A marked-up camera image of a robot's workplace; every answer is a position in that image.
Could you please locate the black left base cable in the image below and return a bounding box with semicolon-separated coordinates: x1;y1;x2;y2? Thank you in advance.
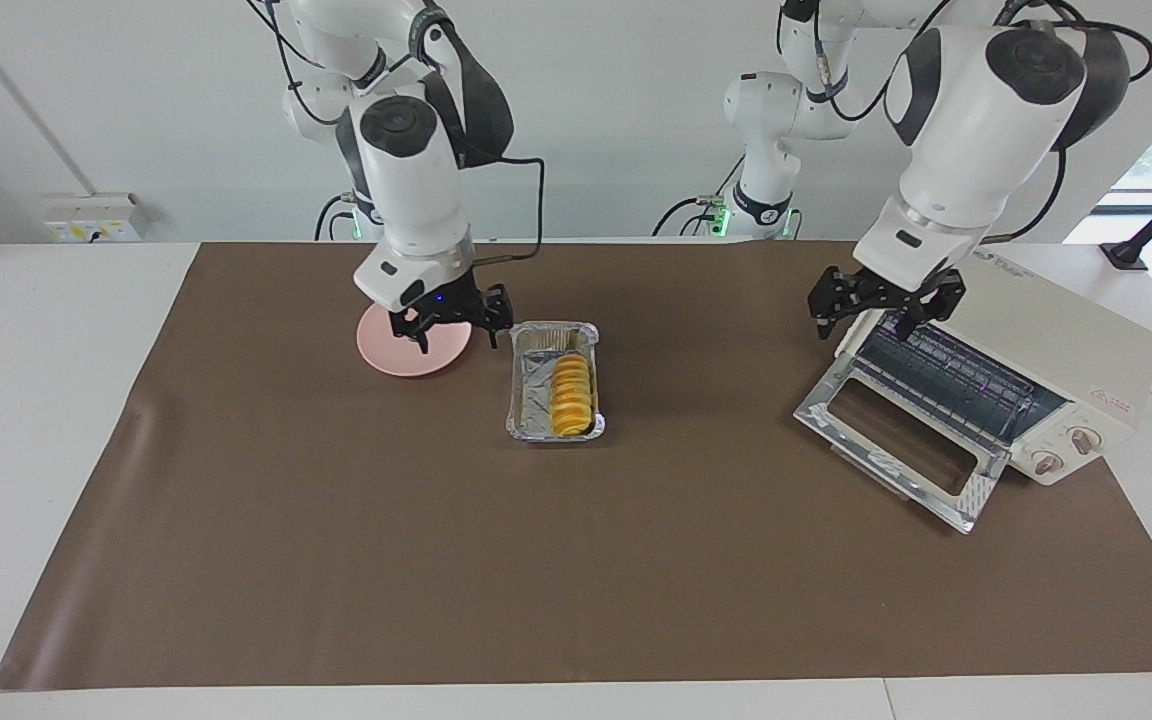
651;150;747;239

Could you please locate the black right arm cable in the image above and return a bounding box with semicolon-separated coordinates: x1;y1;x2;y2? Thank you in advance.
456;155;547;269

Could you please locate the black base cable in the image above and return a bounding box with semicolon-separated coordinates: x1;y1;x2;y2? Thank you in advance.
651;150;747;239
314;193;357;242

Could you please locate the glass oven door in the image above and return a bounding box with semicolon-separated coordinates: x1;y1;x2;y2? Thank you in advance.
793;355;1012;536

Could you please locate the brown table mat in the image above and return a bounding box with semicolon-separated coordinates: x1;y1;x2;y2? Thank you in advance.
0;240;1152;692

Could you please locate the white wall socket box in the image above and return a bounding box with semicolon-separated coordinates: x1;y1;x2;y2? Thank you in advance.
41;192;149;244

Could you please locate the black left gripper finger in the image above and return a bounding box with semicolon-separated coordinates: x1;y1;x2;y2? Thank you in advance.
806;265;852;343
896;270;967;343

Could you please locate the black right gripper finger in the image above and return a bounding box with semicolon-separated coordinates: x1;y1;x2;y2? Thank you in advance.
391;308;434;354
479;285;515;351

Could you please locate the pink round plate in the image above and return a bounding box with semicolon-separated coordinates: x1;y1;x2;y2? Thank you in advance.
356;300;472;379

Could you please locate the metal oven wire rack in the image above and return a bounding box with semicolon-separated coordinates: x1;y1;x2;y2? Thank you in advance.
861;322;1037;441

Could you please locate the aluminium foil tray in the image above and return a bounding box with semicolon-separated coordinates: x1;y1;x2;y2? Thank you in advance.
506;320;607;444

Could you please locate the white toaster oven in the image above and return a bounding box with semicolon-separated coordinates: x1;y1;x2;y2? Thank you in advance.
836;252;1152;488

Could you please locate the black right base cable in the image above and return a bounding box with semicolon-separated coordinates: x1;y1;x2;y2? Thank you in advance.
314;193;357;242

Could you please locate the yellow sliced bread loaf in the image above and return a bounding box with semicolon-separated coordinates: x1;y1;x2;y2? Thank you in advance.
549;352;597;438

